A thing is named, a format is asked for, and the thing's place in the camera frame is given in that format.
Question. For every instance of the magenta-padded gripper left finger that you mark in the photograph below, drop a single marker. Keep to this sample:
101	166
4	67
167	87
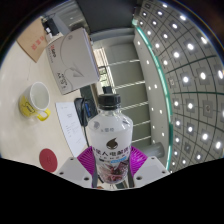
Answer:
85	160

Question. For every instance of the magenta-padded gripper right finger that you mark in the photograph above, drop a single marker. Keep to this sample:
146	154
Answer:
137	160

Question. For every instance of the clear bottle with black cap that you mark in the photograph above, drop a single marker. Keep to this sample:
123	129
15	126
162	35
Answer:
110	133

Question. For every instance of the white printed paper sheet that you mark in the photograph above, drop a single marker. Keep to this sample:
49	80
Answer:
71	128

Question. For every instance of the flat round red coaster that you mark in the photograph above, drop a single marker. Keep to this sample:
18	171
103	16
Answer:
48	160

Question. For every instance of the white and yellow mug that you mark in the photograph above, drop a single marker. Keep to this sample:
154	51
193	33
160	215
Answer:
36	98

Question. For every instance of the white copy paper box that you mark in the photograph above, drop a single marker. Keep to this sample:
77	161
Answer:
71	61

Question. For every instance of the ceiling lights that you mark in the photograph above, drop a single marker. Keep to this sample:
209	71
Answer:
190	46

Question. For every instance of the brown cardboard sheet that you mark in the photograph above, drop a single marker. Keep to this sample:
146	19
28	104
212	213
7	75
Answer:
33	41

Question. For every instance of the black power strip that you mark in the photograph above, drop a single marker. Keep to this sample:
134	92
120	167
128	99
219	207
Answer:
50	26

